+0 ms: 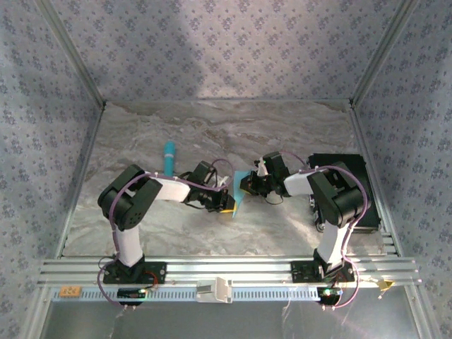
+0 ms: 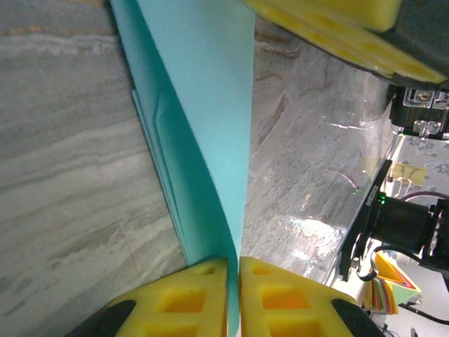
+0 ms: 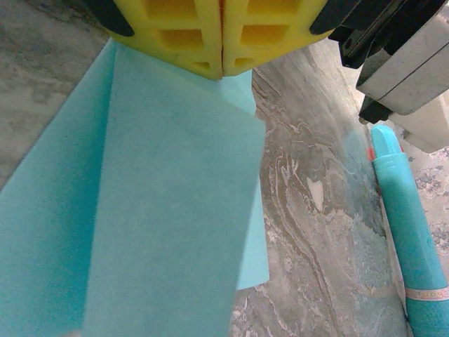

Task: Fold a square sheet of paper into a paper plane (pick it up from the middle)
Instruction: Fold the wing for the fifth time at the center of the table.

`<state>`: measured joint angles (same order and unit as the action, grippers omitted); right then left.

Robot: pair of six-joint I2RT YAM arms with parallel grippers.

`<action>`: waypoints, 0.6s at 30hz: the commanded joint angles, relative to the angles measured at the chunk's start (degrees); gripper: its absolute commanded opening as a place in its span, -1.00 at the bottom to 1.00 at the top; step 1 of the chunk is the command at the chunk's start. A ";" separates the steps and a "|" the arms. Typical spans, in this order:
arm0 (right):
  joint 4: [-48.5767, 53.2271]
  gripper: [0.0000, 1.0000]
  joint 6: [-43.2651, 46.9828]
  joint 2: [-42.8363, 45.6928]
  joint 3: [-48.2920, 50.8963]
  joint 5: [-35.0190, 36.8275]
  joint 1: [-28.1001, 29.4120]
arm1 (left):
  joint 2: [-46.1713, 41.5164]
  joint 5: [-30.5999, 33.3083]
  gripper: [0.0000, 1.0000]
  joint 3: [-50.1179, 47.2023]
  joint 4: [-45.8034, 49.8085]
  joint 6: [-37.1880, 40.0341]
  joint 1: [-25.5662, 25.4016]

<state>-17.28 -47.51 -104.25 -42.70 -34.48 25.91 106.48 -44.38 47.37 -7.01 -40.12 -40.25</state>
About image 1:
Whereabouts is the light blue paper sheet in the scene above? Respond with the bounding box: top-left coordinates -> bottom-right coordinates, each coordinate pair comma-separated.
231,170 -> 254,219

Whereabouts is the teal marker pen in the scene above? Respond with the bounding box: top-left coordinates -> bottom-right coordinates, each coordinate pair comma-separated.
162,141 -> 177,177

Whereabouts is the black tray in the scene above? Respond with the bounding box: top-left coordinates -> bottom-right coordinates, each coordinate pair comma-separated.
306,153 -> 382,234

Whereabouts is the black left controller board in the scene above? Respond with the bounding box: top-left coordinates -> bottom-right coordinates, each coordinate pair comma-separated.
117,287 -> 148,305

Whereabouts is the black controller board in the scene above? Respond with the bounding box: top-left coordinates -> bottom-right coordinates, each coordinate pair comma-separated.
316,286 -> 343,305
117,287 -> 148,305

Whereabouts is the black right controller board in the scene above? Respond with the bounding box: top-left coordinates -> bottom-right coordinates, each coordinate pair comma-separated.
316,286 -> 343,305

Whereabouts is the yellow connector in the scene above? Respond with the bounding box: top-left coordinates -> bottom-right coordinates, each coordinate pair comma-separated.
374,278 -> 396,293

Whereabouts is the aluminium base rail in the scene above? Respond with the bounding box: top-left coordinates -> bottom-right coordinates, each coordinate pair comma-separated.
37,256 -> 423,287

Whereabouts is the white plastic bracket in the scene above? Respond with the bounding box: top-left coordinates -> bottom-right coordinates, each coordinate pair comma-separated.
196,276 -> 234,304

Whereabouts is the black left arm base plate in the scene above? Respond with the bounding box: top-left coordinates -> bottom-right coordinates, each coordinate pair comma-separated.
102,261 -> 167,285

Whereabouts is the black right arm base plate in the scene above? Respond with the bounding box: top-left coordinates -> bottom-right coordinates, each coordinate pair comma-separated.
291,260 -> 356,283

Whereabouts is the grey slotted cable duct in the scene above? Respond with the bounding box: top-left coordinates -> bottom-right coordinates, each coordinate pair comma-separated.
51,285 -> 326,303

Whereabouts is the aluminium side rail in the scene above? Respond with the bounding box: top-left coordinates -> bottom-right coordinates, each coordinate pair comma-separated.
54,102 -> 107,258
347,102 -> 403,257

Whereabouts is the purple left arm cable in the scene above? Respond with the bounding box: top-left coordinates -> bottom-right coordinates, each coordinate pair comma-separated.
97,157 -> 234,310

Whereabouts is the aluminium corner post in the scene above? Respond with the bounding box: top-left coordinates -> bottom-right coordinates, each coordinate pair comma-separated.
349,0 -> 423,107
35,0 -> 107,109

